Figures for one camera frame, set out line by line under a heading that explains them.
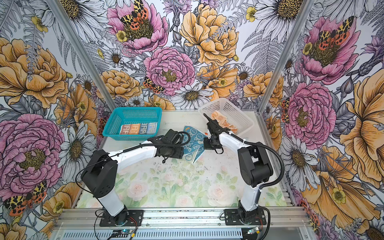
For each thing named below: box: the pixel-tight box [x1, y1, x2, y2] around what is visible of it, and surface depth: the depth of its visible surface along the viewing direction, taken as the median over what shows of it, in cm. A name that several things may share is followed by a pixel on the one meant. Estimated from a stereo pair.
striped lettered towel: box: [119, 122, 158, 135], surface depth 110 cm
